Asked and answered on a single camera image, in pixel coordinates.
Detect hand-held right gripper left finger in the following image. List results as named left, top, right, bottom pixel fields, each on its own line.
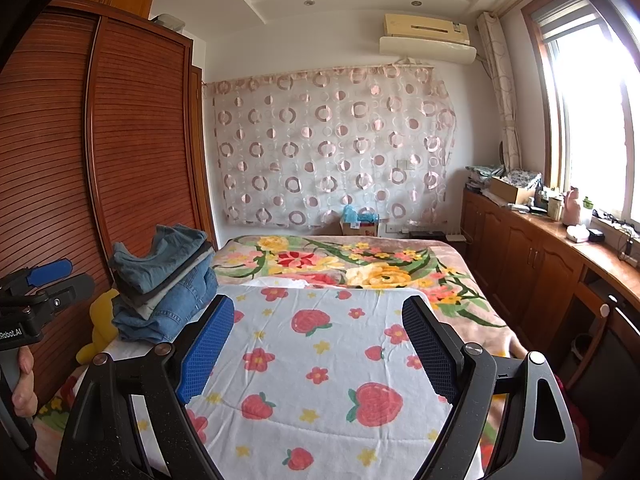
left=56, top=294, right=236, bottom=480

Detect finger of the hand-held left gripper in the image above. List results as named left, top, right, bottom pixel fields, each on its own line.
left=35, top=274, right=96, bottom=307
left=0, top=258, right=74, bottom=293

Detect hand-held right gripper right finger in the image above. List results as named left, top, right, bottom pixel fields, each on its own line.
left=401, top=295, right=583, bottom=480

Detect beige folded pants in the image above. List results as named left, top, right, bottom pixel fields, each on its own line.
left=120, top=250, right=216, bottom=319

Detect dark folded pants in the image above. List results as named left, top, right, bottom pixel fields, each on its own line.
left=117, top=240, right=213, bottom=306

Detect person's left hand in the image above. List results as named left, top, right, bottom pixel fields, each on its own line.
left=11, top=347, right=39, bottom=418

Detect yellow plush toy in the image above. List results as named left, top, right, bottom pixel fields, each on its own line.
left=76, top=289, right=121, bottom=363

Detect blue denim jeans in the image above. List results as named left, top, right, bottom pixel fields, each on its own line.
left=111, top=260, right=219, bottom=343

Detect pink floral blanket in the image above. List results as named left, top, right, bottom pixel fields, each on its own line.
left=35, top=234, right=528, bottom=480

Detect white floral towel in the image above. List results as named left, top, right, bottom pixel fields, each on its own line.
left=100, top=285, right=486, bottom=480

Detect wooden side cabinet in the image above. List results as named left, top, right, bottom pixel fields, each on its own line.
left=460, top=187, right=640, bottom=376

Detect printed cardboard box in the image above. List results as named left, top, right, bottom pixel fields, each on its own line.
left=341, top=219, right=380, bottom=237

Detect red knit cloth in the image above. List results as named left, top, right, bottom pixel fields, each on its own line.
left=552, top=372, right=591, bottom=441

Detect wooden slatted wardrobe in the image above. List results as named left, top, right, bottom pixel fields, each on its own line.
left=0, top=0, right=218, bottom=411

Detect wooden chair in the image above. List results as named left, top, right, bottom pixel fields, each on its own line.
left=570, top=280, right=626, bottom=391

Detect open cardboard box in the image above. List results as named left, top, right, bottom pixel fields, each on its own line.
left=487, top=176, right=536, bottom=205

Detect patterned fabric box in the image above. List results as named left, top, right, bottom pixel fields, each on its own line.
left=502, top=170, right=543, bottom=190

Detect pink figurine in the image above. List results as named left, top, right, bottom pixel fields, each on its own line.
left=562, top=186, right=583, bottom=226

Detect circle-patterned sheer curtain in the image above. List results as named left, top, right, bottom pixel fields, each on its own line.
left=207, top=62, right=458, bottom=226

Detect patterned window curtain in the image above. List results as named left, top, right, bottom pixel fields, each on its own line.
left=476, top=10, right=523, bottom=171

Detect white air deflector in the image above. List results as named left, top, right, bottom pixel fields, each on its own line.
left=378, top=35, right=477, bottom=64

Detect beige air conditioner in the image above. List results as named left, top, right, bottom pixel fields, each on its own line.
left=382, top=12, right=472, bottom=46

